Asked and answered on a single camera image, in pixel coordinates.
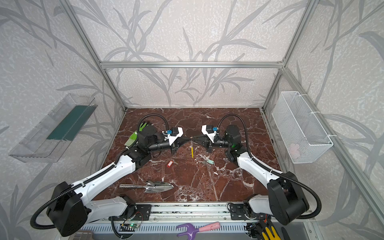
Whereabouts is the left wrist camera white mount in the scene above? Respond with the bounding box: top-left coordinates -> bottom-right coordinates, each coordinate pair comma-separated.
165,127 -> 184,146

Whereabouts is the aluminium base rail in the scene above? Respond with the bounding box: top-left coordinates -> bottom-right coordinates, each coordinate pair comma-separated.
61,201 -> 317,224

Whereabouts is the green work glove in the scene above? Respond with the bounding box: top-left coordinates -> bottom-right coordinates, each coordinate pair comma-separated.
125,122 -> 151,149

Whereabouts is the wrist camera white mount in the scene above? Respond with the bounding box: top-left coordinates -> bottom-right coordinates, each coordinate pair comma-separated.
202,125 -> 218,143
165,127 -> 184,146

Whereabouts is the silver garden trowel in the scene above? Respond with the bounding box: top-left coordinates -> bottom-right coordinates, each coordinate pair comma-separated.
119,181 -> 174,194

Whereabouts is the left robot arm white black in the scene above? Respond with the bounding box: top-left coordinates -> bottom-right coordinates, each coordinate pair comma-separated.
30,114 -> 184,237

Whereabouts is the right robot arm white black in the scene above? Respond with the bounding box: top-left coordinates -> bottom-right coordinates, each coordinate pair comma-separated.
202,125 -> 322,226

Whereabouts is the clear plastic wall tray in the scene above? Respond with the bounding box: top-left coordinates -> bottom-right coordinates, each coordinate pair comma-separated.
9,94 -> 98,163

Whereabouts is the purple pink garden fork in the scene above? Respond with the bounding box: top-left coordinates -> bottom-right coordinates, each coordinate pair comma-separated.
176,222 -> 221,240

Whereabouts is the yellow black glove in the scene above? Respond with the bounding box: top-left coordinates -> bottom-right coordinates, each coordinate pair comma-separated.
256,221 -> 282,240

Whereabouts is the small red key cap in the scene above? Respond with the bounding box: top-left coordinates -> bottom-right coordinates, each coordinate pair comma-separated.
167,161 -> 174,168

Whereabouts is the white wire basket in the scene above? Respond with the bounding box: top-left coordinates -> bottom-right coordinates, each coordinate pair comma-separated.
272,91 -> 334,164

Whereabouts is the small green circuit board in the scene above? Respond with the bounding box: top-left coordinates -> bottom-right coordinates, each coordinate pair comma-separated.
120,223 -> 141,232

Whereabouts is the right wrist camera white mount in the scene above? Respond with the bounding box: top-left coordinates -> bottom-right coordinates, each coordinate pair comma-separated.
202,125 -> 218,143

